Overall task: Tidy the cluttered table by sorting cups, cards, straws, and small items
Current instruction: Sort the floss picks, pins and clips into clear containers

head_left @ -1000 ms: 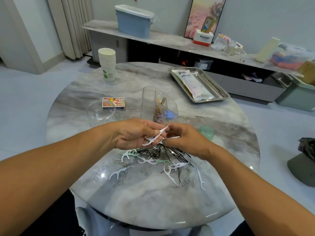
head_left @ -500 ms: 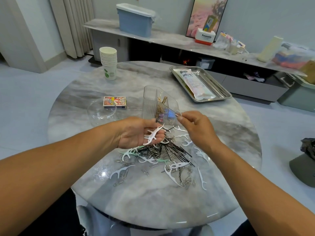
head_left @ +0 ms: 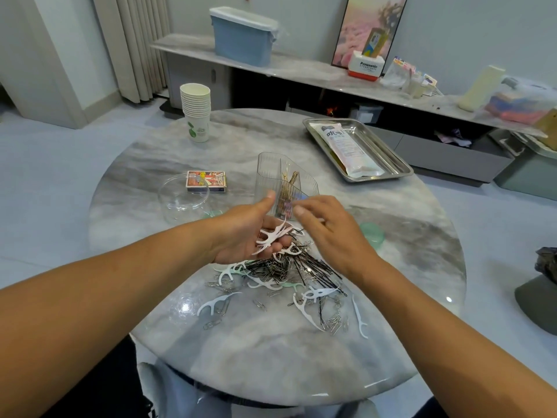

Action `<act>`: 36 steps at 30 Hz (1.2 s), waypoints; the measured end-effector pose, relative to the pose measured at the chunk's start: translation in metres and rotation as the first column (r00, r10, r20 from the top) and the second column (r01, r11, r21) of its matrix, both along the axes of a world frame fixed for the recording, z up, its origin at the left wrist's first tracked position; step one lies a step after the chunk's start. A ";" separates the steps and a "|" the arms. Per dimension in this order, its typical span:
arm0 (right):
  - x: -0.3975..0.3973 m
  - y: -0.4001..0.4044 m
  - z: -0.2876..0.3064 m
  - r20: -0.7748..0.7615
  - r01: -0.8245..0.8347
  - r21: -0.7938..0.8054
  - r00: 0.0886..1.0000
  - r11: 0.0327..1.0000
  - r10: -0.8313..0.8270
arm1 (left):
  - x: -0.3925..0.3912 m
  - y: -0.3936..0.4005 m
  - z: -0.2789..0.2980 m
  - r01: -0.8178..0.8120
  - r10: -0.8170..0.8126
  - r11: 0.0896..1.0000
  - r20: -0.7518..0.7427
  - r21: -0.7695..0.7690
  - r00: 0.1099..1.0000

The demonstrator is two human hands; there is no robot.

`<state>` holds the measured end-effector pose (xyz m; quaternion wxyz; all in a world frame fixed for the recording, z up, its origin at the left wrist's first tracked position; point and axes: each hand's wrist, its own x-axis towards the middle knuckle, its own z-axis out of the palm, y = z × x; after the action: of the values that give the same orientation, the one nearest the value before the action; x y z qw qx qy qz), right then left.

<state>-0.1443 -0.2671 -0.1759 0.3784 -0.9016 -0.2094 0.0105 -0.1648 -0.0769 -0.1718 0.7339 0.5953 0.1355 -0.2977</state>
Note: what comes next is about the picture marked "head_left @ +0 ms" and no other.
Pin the trash bin with black bag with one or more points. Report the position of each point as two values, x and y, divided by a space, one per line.
539 291

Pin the person's right forearm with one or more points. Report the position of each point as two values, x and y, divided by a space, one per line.
470 344

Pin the colourful matchbox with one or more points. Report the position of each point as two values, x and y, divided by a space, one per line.
205 180

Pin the white box in cabinet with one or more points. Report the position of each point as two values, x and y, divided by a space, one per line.
366 113

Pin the person's left hand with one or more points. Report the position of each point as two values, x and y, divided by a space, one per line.
235 235

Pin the group of white paper cups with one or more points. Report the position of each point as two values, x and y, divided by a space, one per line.
196 111

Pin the grey green storage bin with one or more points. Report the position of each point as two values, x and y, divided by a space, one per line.
533 171

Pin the grey cabinet with marble top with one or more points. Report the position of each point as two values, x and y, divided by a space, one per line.
278 65

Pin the pale green plastic lid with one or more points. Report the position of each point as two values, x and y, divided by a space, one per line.
372 235

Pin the pile of floss picks and clips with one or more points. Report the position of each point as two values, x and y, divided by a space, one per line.
296 274

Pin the cream paper roll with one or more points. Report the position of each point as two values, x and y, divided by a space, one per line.
481 88

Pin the beige curtain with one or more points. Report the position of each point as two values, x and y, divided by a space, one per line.
130 39

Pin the clear bag of snacks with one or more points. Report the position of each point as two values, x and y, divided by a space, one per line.
397 74

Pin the loose papers in cabinet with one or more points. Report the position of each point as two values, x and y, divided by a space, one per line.
454 138

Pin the white and red small box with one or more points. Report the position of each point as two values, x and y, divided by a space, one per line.
365 67

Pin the clear round plastic bowl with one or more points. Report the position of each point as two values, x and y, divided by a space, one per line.
183 200

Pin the clear ribbed organizer box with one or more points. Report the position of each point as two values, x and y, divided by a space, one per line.
274 178

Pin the metal tray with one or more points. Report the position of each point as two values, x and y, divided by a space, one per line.
396 161

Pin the clear printed plastic bag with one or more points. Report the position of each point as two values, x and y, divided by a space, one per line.
350 150

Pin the clear storage box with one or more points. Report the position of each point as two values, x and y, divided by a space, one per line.
522 100

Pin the person's left forearm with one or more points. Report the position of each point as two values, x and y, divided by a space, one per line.
96 335

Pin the small colourful box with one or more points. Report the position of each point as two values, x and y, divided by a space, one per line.
374 43

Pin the colourful small packet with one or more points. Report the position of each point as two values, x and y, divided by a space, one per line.
430 80

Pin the framed pink picture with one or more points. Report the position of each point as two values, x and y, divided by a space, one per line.
361 28

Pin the person's right hand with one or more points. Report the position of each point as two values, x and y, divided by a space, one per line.
339 235

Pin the cardboard box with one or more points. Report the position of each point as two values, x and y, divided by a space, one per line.
550 130

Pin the blue storage box white lid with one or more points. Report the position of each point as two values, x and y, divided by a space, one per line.
244 36

